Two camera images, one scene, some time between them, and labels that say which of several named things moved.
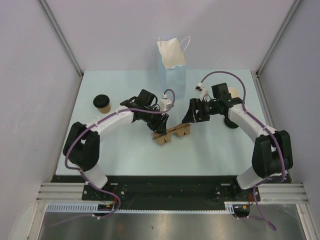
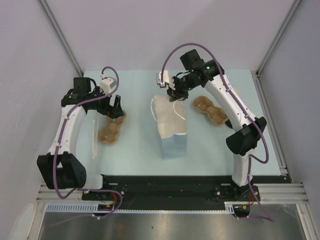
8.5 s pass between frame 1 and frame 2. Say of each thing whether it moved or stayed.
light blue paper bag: moved
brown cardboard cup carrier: moved
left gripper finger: moved
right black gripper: moved
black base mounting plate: stayed
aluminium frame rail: stayed
